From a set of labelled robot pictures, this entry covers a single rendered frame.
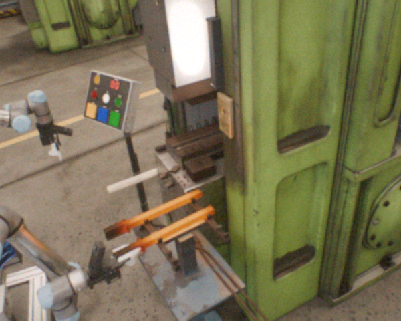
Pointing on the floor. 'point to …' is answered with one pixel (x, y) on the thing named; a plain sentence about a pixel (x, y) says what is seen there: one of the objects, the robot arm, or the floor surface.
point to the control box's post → (135, 169)
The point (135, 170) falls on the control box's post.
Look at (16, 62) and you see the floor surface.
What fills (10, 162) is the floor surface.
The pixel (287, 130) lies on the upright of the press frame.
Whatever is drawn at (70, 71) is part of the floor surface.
